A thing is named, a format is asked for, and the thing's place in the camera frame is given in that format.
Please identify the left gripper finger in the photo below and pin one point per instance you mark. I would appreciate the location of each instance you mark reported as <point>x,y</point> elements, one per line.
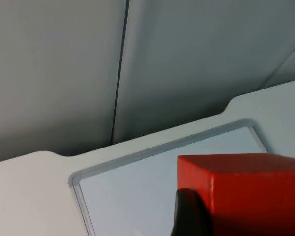
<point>190,214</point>

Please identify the red cube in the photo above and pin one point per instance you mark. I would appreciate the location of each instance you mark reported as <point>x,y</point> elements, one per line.
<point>248,191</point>

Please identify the grey-framed whiteboard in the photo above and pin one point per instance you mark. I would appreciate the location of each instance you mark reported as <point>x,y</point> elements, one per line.
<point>137,177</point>

